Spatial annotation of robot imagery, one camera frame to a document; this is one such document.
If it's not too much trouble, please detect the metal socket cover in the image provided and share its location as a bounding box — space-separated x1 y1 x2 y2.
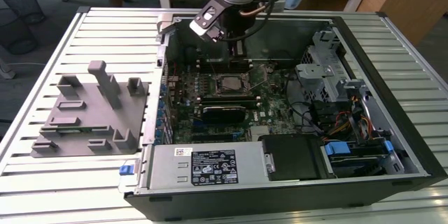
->
245 62 274 91

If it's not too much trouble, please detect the silver CPU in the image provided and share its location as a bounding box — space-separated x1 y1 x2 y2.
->
219 76 249 91

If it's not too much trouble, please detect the CPU socket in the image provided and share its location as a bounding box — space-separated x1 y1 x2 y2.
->
211 72 257 98

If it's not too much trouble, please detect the black RAM slot bank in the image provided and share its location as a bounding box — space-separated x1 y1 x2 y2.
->
198 58 255 74
199 95 263 109

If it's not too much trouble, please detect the grey metal drive cage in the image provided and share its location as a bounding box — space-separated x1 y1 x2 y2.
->
294 29 357 104

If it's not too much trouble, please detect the green motherboard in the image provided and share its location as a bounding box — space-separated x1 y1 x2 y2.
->
163 60 310 145

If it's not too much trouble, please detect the small black graphics card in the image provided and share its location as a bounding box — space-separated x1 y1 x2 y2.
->
202 104 249 125

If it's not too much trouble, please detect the silver chipset heatsink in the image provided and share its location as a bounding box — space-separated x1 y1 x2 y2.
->
250 126 271 137

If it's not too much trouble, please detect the wooden cabinet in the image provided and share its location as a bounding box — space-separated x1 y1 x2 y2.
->
357 0 448 47

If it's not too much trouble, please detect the black plastic shroud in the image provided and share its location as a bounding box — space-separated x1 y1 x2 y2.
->
258 134 338 182

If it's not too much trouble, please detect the grey parts rack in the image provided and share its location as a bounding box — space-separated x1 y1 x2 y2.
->
31 60 153 158

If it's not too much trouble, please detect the blue disk carrier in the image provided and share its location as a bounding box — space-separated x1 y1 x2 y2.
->
325 141 353 161

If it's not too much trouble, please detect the black rating label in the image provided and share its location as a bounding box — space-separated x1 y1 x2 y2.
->
191 150 241 186

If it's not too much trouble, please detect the silver power supply unit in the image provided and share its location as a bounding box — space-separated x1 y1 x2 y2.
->
137 144 273 191

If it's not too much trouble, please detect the green RAM stick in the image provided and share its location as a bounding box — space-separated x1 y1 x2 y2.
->
55 127 109 133

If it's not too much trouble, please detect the black hard disk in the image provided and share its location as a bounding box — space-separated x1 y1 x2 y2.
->
329 155 389 178

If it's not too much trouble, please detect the blue case latch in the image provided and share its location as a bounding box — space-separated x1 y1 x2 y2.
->
119 165 137 177

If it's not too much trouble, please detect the black open PC case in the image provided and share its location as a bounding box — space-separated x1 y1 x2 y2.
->
118 11 448 222

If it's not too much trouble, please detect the black cable brass connector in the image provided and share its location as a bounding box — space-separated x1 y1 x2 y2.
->
239 7 265 19

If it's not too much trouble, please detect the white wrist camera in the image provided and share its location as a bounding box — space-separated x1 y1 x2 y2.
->
189 0 229 43

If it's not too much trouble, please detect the grey case handle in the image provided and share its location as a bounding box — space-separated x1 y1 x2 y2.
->
157 14 178 42

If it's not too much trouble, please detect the yellow red wire bundle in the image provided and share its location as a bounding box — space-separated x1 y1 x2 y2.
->
329 98 374 141

